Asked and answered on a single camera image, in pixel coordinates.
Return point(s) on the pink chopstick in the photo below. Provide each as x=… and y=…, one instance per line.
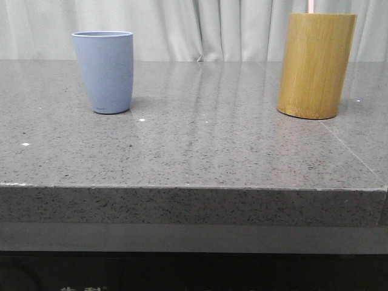
x=310, y=6

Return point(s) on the blue plastic cup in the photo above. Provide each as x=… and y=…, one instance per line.
x=105, y=60

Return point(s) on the bamboo cylinder holder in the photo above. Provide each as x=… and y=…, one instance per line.
x=314, y=64

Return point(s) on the white curtain backdrop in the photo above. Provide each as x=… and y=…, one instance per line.
x=249, y=31

